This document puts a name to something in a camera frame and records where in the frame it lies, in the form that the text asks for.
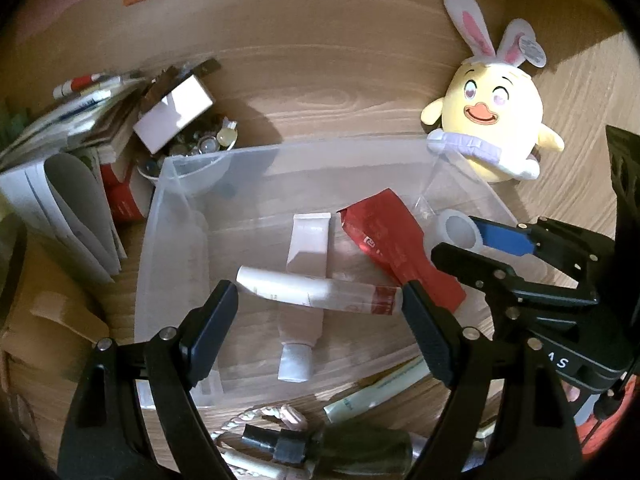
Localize clear plastic storage bin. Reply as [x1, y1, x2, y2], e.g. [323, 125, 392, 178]
[134, 136, 546, 411]

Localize white tube with red cap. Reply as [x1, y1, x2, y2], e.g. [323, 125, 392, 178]
[236, 266, 404, 317]

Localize red foil packet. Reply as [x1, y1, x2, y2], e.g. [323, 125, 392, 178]
[337, 188, 467, 313]

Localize red and white marker pen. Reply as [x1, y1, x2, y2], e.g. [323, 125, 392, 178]
[53, 72, 143, 100]

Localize red box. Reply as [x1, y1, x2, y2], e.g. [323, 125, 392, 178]
[99, 160, 153, 223]

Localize pink white braided bracelet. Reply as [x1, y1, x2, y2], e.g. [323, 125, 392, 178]
[212, 404, 307, 443]

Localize brown mug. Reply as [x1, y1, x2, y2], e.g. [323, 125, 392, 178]
[0, 217, 111, 381]

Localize bowl of glass beads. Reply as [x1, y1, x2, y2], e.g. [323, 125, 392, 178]
[137, 115, 238, 196]

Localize pale pink cosmetic tube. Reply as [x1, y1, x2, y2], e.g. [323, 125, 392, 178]
[277, 212, 332, 383]

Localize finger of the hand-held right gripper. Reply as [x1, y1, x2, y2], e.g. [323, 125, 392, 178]
[431, 242, 598, 341]
[469, 215, 617, 289]

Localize small white cardboard box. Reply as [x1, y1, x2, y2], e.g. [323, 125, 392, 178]
[132, 76, 215, 155]

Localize dark green bottle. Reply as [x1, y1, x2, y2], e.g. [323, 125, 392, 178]
[244, 422, 426, 478]

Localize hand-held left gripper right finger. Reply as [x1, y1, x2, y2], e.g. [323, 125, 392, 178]
[402, 280, 583, 480]

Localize orange cloth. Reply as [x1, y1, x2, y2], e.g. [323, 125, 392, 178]
[577, 375, 640, 456]

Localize yellow chick plush toy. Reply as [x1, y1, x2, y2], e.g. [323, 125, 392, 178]
[420, 0, 565, 182]

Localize stack of booklets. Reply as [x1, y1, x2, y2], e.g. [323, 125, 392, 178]
[0, 77, 151, 171]

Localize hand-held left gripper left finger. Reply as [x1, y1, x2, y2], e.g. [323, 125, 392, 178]
[57, 280, 238, 480]

